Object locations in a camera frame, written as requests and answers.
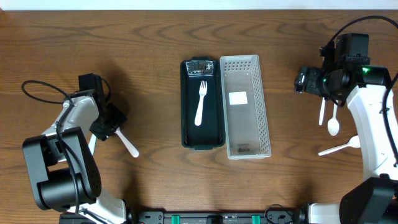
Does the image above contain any white plastic fork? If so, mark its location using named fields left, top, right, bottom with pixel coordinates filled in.
left=194, top=80, right=207, bottom=126

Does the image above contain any white plastic spoon bowl-down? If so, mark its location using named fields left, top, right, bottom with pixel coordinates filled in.
left=327, top=104, right=340, bottom=136

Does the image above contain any white plastic spoon near arm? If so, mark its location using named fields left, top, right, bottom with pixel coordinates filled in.
left=318, top=135, right=361, bottom=156

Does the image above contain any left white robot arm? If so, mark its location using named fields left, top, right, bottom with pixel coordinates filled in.
left=22, top=73, right=139, bottom=223

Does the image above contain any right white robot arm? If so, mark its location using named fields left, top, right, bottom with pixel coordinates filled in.
left=294, top=33, right=397, bottom=223

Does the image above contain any white plastic spoon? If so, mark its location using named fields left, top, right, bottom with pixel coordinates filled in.
left=115, top=127, right=139, bottom=158

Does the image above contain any clear white plastic basket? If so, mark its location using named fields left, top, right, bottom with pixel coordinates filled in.
left=220, top=55, right=271, bottom=160

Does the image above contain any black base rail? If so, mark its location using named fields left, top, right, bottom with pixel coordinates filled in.
left=124, top=208, right=308, bottom=224

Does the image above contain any dark green plastic basket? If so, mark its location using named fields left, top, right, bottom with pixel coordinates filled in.
left=180, top=57, right=225, bottom=150

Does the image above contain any white plastic utensil handle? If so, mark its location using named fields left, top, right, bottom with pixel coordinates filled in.
left=318, top=98, right=326, bottom=126

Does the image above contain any pale green plastic fork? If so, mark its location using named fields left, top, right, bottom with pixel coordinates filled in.
left=88, top=134, right=97, bottom=155

